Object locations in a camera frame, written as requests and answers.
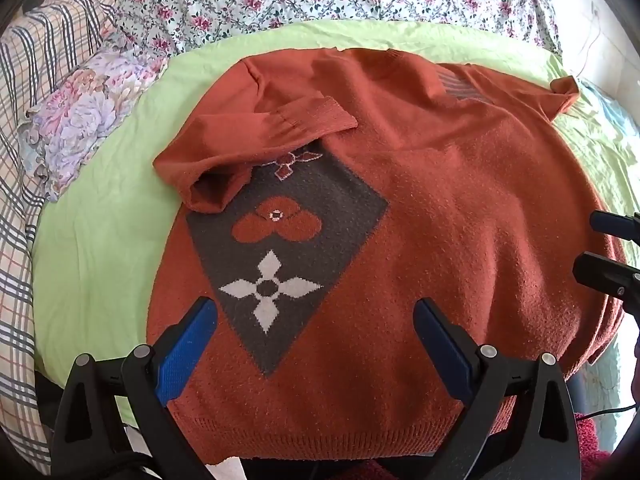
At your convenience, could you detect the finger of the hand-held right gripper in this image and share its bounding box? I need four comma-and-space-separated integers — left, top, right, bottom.
590, 210, 640, 246
571, 252, 640, 306

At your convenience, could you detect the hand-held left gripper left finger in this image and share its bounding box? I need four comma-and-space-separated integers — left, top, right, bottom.
50, 296, 219, 480

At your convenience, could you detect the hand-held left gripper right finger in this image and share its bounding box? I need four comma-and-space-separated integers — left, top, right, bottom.
413, 297, 583, 480

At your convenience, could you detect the orange knit sweater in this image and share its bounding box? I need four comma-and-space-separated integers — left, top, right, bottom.
146, 46, 626, 463

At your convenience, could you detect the light blue cloth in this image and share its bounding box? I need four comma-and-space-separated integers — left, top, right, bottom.
575, 77, 640, 171

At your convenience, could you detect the light green bed sheet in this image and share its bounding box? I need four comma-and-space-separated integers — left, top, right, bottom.
31, 20, 640, 426

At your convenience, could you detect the dark red fuzzy cloth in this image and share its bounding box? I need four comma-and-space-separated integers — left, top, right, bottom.
575, 417, 622, 480

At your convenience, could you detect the plaid blanket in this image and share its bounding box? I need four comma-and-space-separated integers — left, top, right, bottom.
0, 0, 121, 476

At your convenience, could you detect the pastel floral pillow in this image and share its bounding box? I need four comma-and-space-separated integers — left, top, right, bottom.
17, 52, 168, 201

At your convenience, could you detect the black cable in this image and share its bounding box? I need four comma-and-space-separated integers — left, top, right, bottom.
575, 401, 640, 420

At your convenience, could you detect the white wall cable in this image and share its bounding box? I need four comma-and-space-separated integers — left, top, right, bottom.
580, 2, 603, 73

